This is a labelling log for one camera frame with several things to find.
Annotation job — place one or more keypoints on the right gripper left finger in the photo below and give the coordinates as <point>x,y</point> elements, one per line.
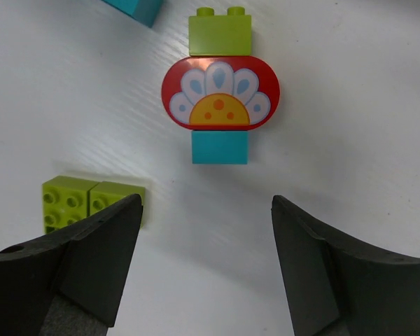
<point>70,281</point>

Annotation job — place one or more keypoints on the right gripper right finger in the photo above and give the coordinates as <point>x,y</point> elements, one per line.
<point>337,284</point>

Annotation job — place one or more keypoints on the green square lego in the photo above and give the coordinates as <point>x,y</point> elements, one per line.
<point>107,193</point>
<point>65,201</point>

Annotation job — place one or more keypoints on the small blue lego brick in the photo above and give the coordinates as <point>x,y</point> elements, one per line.
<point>220,147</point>

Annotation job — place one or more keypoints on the red flower oval lego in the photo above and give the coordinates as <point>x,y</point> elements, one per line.
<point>233,93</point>

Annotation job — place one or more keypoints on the small green lego brick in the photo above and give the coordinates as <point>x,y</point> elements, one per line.
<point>220,35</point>

